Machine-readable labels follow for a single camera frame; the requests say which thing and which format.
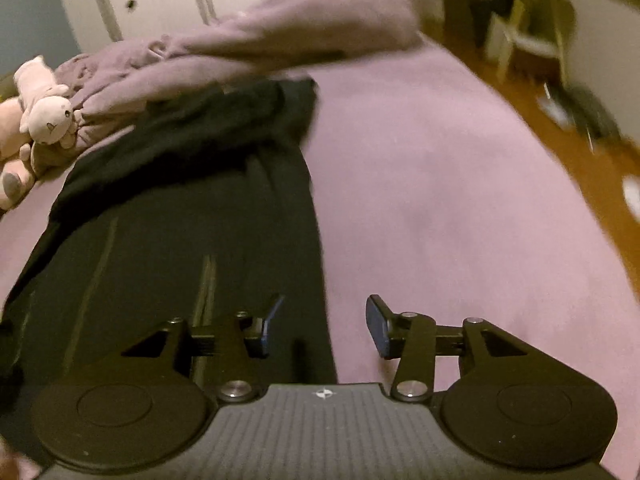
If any black ribbed object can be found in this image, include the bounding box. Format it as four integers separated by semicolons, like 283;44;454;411
540;82;627;155

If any black zip jacket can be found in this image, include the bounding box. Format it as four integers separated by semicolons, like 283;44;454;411
0;77;340;463

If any purple duvet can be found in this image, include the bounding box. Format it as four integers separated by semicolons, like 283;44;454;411
52;0;427;147

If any white plush toy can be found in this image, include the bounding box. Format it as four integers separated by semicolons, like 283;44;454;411
12;55;87;152

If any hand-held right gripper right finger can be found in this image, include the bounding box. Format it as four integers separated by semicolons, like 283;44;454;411
365;294;527;404

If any white wooden side table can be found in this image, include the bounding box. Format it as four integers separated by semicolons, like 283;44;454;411
482;0;576;92

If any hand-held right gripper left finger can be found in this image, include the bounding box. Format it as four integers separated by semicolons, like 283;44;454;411
120;293;286;404

